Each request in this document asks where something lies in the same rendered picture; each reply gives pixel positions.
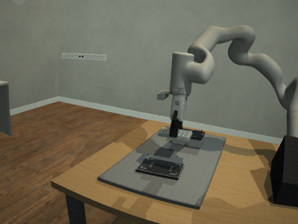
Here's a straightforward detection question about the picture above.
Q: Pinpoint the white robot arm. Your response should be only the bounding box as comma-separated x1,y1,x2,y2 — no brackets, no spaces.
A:
157,25,298,137

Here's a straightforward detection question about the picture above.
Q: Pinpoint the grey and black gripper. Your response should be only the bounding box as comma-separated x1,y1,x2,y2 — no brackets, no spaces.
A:
169,94,190,138

